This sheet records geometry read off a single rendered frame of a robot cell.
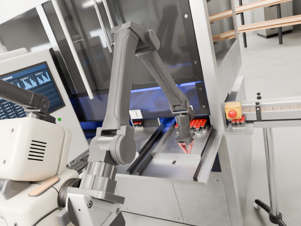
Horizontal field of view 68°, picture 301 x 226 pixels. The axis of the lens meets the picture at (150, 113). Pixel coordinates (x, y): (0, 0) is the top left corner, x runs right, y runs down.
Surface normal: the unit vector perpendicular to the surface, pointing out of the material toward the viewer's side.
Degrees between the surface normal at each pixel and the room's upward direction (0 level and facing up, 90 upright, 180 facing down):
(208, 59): 90
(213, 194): 90
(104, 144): 40
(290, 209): 0
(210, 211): 90
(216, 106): 90
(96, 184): 49
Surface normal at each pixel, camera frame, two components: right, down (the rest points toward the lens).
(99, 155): -0.48, -0.45
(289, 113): -0.43, 0.44
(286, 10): -0.16, 0.40
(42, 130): 0.87, -0.07
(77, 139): 0.76, 0.03
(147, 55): -0.22, 0.84
